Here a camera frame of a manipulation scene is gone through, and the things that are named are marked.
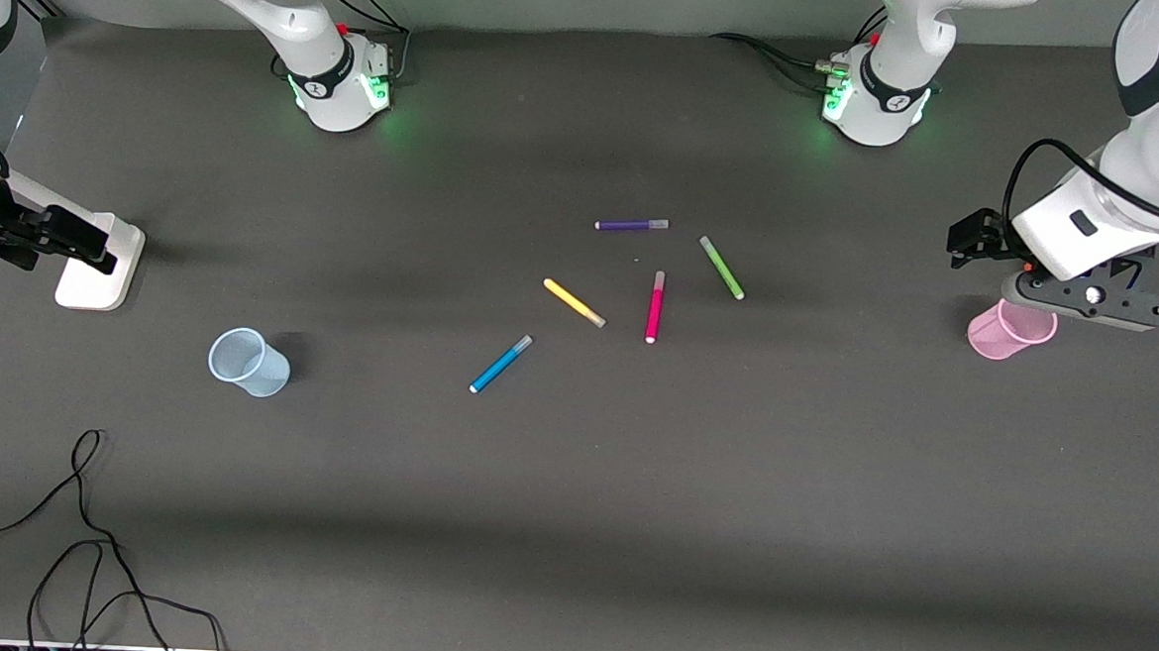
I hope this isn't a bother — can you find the pink marker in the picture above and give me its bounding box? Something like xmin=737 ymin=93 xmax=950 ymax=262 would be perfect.
xmin=644 ymin=270 xmax=667 ymax=346

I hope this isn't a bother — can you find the blue marker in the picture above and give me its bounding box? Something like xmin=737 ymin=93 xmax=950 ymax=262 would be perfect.
xmin=469 ymin=332 xmax=534 ymax=397

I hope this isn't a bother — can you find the white stand with flat base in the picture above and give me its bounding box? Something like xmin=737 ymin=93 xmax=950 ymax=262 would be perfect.
xmin=0 ymin=142 xmax=151 ymax=313

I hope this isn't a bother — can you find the pink mesh cup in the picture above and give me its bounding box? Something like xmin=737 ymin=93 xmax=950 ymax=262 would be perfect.
xmin=966 ymin=296 xmax=1060 ymax=365

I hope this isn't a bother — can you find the blue mesh cup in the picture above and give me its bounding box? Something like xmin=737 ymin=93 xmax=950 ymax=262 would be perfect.
xmin=206 ymin=326 xmax=293 ymax=399

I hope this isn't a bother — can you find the green marker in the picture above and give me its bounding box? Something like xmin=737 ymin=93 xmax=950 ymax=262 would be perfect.
xmin=696 ymin=235 xmax=749 ymax=301

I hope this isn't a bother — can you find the purple marker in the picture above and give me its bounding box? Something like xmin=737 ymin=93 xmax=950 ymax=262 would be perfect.
xmin=594 ymin=215 xmax=671 ymax=235

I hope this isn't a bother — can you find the yellow marker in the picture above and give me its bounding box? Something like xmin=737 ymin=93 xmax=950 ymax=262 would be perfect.
xmin=540 ymin=277 xmax=609 ymax=330

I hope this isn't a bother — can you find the thin black loose cable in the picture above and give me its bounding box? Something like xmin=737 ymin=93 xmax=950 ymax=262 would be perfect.
xmin=0 ymin=424 xmax=238 ymax=651

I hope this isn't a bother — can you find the black left arm base cable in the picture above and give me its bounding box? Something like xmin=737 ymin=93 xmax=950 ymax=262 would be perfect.
xmin=706 ymin=0 xmax=890 ymax=96

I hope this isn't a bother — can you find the black arm base cable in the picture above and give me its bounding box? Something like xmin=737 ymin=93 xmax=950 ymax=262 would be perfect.
xmin=270 ymin=0 xmax=414 ymax=89
xmin=706 ymin=0 xmax=890 ymax=96

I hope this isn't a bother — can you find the black right arm base cable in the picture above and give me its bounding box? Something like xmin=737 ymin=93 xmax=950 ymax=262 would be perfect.
xmin=270 ymin=0 xmax=414 ymax=89

